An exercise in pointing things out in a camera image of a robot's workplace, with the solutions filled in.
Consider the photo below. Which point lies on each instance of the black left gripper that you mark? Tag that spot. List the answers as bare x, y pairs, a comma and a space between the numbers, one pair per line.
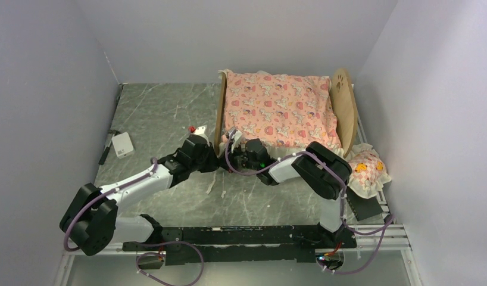
214, 162

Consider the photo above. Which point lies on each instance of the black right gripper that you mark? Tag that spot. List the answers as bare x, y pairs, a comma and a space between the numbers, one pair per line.
232, 155

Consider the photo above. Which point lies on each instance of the pink unicorn print mattress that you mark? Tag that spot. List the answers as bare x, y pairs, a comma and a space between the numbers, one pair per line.
279, 114

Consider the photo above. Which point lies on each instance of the wooden pet bed frame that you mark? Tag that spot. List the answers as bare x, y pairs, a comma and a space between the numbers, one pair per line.
342, 106

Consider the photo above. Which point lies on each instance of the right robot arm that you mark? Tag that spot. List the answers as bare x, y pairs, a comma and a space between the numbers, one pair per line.
326, 173

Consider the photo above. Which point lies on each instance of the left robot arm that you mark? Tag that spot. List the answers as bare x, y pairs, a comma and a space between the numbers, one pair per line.
92, 221

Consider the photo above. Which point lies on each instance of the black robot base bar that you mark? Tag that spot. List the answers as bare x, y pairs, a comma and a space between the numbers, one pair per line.
244, 243

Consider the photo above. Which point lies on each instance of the white small box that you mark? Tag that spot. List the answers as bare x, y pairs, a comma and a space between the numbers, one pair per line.
122, 144

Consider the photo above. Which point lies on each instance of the black marker pen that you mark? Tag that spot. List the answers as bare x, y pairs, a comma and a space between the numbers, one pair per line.
108, 142

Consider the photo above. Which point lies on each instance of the pink checkered duck pillow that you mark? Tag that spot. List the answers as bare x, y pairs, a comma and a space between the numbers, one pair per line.
369, 173

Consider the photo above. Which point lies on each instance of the black rectangular box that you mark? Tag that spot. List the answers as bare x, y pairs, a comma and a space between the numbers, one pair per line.
362, 208

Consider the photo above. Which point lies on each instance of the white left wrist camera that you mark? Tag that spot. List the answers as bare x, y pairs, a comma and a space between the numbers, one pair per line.
200, 131

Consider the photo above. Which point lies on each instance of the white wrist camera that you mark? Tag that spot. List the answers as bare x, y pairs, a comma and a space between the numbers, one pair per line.
234, 138
200, 131

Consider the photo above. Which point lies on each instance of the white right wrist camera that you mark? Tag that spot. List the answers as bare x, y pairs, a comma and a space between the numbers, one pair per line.
234, 138

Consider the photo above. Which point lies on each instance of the aluminium rail at table edge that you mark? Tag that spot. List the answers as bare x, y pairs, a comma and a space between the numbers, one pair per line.
366, 182

